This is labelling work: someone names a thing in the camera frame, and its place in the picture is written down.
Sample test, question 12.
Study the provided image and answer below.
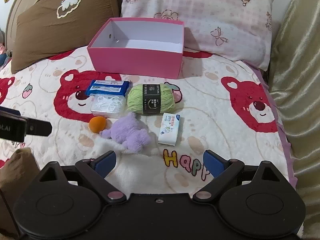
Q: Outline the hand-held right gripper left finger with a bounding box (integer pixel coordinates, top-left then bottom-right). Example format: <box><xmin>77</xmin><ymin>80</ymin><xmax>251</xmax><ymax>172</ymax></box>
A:
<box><xmin>37</xmin><ymin>150</ymin><xmax>127</xmax><ymax>203</ymax></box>

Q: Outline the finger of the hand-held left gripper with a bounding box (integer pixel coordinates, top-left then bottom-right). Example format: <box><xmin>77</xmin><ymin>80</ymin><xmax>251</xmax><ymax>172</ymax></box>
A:
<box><xmin>25</xmin><ymin>117</ymin><xmax>52</xmax><ymax>137</ymax></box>

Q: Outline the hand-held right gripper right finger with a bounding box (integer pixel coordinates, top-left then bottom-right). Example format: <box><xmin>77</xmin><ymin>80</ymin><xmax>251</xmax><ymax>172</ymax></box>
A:
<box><xmin>192</xmin><ymin>149</ymin><xmax>283</xmax><ymax>202</ymax></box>

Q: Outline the purple plush toy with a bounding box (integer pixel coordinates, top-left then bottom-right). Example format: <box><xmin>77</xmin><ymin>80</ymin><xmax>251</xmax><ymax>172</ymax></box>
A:
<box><xmin>100</xmin><ymin>112</ymin><xmax>152</xmax><ymax>153</ymax></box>

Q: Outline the orange ball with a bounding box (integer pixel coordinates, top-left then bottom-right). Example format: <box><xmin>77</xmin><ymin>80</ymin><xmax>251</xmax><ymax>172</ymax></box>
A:
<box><xmin>89</xmin><ymin>116</ymin><xmax>107</xmax><ymax>133</ymax></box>

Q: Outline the white tissue pack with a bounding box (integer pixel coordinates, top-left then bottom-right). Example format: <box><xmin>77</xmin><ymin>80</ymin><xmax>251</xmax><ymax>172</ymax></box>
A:
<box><xmin>158</xmin><ymin>112</ymin><xmax>182</xmax><ymax>146</ymax></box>

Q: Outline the green yarn ball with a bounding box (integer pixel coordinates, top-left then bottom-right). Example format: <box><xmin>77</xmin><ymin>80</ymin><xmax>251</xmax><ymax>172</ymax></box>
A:
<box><xmin>127</xmin><ymin>82</ymin><xmax>174</xmax><ymax>116</ymax></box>

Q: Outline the pink cardboard box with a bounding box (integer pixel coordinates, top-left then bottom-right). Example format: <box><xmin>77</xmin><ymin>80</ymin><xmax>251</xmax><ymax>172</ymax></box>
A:
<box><xmin>87</xmin><ymin>17</ymin><xmax>185</xmax><ymax>79</ymax></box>

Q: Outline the red bear printed blanket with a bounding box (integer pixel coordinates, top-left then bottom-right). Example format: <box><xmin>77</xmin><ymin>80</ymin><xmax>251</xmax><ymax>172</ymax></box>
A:
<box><xmin>0</xmin><ymin>42</ymin><xmax>298</xmax><ymax>195</ymax></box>

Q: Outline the brown cloth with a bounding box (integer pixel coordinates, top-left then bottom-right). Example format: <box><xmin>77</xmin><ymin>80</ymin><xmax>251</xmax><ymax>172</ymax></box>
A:
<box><xmin>0</xmin><ymin>147</ymin><xmax>40</xmax><ymax>240</ymax></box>

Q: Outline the lilac bed sheet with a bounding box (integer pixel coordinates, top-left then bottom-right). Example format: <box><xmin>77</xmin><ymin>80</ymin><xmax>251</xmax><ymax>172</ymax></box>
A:
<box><xmin>250</xmin><ymin>65</ymin><xmax>299</xmax><ymax>188</ymax></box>

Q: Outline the brown pillow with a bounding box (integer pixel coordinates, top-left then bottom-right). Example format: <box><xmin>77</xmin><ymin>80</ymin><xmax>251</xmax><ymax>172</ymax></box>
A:
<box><xmin>11</xmin><ymin>0</ymin><xmax>123</xmax><ymax>74</ymax></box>

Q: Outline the gold satin curtain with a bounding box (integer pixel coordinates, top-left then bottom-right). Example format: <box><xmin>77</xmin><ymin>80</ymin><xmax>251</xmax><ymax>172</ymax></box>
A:
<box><xmin>269</xmin><ymin>0</ymin><xmax>320</xmax><ymax>240</ymax></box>

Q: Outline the pink checked pillow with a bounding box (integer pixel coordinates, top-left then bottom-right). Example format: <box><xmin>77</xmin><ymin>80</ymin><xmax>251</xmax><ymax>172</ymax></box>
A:
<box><xmin>116</xmin><ymin>0</ymin><xmax>275</xmax><ymax>72</ymax></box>

